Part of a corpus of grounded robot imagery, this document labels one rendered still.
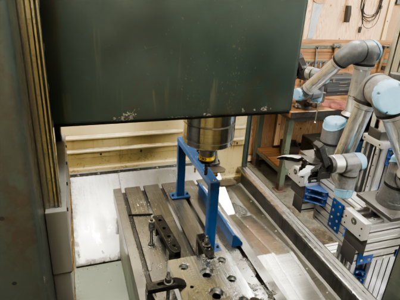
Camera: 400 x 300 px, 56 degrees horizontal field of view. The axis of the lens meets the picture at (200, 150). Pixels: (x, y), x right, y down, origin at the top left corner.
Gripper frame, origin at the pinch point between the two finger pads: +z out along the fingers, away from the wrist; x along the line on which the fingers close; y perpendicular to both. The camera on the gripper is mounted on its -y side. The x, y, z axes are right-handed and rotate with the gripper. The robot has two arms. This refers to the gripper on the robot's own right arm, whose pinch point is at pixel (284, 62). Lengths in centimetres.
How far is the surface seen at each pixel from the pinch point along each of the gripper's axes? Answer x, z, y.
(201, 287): -133, -102, 29
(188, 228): -114, -61, 41
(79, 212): -149, -4, 51
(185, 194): -102, -37, 41
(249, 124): -37.1, -8.4, 30.8
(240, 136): -43, -7, 38
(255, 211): -56, -38, 72
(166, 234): -128, -68, 32
